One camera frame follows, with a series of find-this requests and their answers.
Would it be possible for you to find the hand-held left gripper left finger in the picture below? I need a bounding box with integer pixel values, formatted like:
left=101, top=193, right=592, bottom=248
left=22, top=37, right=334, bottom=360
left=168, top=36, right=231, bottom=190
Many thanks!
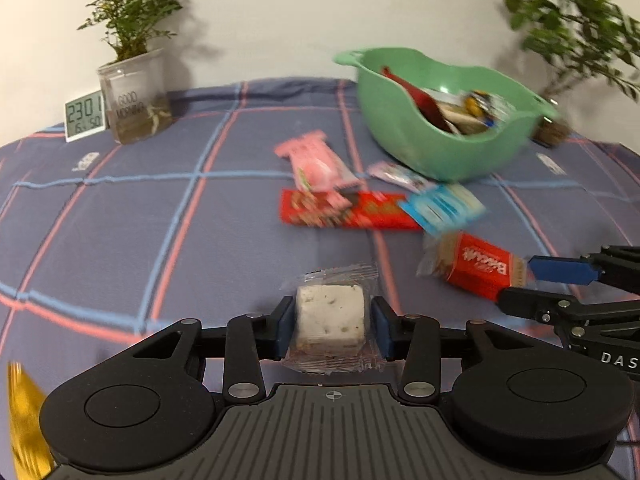
left=131, top=296, right=296, bottom=407

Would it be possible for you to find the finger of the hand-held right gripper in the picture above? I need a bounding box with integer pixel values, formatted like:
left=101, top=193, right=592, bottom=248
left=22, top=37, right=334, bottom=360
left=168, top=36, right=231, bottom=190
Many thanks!
left=497, top=285, right=640, bottom=342
left=527, top=245, right=640, bottom=292

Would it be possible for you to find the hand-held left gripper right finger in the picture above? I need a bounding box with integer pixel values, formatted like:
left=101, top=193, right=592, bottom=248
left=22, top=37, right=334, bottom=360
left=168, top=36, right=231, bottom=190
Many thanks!
left=371, top=296, right=538, bottom=407

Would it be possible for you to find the white nougat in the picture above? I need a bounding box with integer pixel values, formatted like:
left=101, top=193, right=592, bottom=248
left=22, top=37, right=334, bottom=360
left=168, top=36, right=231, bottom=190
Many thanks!
left=281, top=261, right=386, bottom=376

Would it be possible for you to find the red biscuit packet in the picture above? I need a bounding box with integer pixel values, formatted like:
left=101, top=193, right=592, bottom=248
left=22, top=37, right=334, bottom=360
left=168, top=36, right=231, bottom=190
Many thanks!
left=417, top=231, right=531, bottom=302

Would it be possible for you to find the beige milk tea packet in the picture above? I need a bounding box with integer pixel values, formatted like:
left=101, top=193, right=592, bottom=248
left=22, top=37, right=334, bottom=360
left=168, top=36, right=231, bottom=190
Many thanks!
left=442, top=105, right=488, bottom=136

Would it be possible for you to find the green plastic bowl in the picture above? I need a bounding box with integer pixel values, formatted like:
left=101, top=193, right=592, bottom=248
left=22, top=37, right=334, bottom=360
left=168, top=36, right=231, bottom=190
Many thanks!
left=334, top=47, right=558, bottom=184

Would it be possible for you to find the long red snack packet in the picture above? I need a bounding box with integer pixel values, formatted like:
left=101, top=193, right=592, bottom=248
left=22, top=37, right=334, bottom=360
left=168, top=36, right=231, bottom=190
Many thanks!
left=381, top=66, right=452, bottom=132

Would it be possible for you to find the red wafer packet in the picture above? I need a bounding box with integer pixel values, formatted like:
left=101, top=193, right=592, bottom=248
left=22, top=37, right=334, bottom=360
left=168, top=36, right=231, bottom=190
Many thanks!
left=279, top=188, right=425, bottom=232

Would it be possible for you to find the blue white snack packet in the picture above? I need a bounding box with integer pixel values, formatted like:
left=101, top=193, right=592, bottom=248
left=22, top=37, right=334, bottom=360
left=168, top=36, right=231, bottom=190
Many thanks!
left=399, top=183, right=487, bottom=237

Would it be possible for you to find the small pink white packet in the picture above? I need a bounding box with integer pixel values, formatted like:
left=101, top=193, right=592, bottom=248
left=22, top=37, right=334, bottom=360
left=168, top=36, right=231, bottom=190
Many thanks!
left=367, top=161, right=435, bottom=194

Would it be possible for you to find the pink snack packet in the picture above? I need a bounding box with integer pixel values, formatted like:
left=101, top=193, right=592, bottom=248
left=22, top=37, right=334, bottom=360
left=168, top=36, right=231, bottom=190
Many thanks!
left=274, top=131, right=358, bottom=197

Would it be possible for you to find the plaid blue blanket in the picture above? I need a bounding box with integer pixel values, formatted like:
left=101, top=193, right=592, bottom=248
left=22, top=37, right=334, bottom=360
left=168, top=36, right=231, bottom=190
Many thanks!
left=0, top=77, right=640, bottom=480

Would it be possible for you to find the orange candy packet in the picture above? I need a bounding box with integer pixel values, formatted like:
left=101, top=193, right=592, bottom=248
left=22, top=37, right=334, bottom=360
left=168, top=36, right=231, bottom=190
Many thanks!
left=462, top=90, right=497, bottom=128

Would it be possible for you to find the leafy plant in glass pot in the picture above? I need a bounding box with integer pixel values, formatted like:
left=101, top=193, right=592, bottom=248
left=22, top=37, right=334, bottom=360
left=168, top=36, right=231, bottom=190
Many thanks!
left=504, top=0, right=640, bottom=148

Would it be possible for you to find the yellow snack bag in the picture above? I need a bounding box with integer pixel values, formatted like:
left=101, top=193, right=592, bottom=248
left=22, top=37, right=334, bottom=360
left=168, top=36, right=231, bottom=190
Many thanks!
left=7, top=360, right=56, bottom=480

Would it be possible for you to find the plant in clear pot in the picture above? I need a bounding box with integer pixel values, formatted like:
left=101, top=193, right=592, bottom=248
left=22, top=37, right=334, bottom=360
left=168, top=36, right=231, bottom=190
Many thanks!
left=72, top=0, right=188, bottom=145

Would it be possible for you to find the white digital clock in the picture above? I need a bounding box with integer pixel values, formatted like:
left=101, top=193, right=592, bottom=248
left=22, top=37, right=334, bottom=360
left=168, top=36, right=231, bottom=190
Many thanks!
left=64, top=89, right=107, bottom=143

